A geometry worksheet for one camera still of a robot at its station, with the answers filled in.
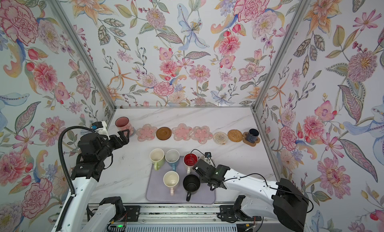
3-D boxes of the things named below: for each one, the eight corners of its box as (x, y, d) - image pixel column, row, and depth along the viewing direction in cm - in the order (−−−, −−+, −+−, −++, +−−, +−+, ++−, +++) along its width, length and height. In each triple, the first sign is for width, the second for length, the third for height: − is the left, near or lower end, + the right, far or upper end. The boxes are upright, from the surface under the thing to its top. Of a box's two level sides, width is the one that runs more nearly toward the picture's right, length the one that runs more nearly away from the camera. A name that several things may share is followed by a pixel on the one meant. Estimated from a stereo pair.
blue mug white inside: (174, 174, 88) (172, 167, 80) (165, 161, 93) (163, 153, 85) (184, 167, 91) (184, 159, 83) (175, 154, 96) (174, 146, 88)
